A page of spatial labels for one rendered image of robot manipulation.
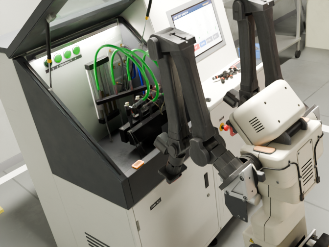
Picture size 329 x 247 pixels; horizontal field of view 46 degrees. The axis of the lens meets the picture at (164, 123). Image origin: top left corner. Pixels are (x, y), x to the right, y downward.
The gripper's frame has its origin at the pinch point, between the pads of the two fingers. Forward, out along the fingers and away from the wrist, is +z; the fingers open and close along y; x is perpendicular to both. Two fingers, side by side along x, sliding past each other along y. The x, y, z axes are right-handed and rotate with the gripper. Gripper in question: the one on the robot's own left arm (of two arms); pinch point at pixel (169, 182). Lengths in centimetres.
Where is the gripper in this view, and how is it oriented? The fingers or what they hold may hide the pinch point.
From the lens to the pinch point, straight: 157.5
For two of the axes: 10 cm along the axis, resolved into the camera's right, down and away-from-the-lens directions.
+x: 7.0, 6.0, -3.9
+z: -1.7, 6.7, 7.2
